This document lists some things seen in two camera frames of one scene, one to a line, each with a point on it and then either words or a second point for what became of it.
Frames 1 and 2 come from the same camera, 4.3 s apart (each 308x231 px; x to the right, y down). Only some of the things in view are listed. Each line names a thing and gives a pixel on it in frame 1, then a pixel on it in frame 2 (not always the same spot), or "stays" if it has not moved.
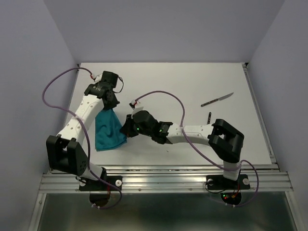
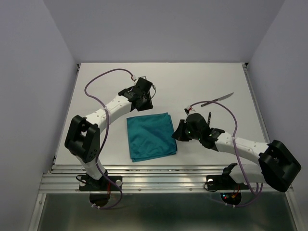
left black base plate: [86, 185] stays
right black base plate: [219, 182] stays
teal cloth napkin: [108, 134] -> [150, 136]
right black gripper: [126, 129] -> [178, 134]
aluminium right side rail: [271, 150] stays
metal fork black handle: [210, 115] stays
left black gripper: [112, 104] -> [147, 105]
